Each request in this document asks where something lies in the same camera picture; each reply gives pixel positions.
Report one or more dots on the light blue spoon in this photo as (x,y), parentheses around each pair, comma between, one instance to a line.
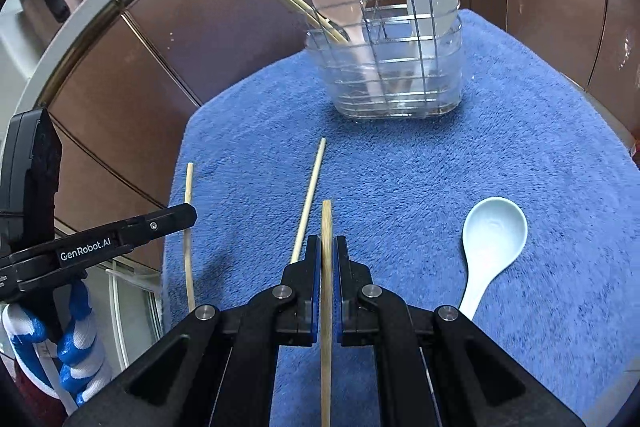
(495,227)

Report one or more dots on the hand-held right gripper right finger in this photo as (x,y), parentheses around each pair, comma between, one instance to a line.
(339,322)

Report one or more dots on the white spoon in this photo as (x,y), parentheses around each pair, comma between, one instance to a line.
(435,4)

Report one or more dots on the blue towel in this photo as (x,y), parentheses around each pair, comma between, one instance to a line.
(400,167)

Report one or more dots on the wooden chopstick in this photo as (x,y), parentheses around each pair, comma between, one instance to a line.
(290,2)
(189,232)
(309,199)
(300,2)
(326,227)

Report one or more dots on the person's left hand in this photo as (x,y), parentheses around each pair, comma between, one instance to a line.
(75,357)

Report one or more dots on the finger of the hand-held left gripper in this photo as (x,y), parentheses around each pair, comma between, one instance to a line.
(160,222)

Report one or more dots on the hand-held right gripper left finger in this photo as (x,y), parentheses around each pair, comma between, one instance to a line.
(316,317)

